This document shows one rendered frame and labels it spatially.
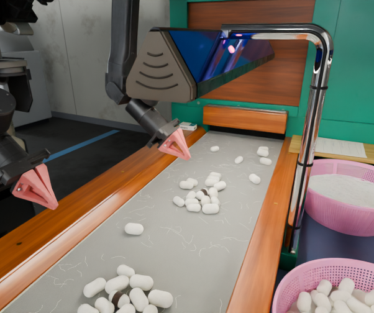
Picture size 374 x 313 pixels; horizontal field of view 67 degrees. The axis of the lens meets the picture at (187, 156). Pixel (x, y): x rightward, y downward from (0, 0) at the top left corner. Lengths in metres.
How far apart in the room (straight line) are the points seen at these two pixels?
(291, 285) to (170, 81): 0.36
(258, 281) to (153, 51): 0.35
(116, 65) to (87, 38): 3.15
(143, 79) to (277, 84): 0.80
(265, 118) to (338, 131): 0.25
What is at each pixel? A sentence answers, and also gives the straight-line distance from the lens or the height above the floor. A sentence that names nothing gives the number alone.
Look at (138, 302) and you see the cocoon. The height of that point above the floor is 0.76.
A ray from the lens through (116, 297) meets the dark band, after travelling 0.47.
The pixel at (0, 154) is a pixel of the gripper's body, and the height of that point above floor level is 0.92.
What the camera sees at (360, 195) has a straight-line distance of 0.83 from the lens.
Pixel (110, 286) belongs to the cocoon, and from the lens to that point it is 0.48.
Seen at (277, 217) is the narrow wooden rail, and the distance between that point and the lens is 0.62.
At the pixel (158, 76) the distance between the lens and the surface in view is 0.31.
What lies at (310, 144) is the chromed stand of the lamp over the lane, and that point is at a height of 0.94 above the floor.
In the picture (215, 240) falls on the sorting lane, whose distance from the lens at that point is 0.58.
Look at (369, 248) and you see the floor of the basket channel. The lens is 0.77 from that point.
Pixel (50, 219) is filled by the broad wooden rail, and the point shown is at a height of 0.76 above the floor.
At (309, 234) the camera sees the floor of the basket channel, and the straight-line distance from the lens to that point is 0.75.
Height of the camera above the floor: 1.11
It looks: 23 degrees down
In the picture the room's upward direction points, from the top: straight up
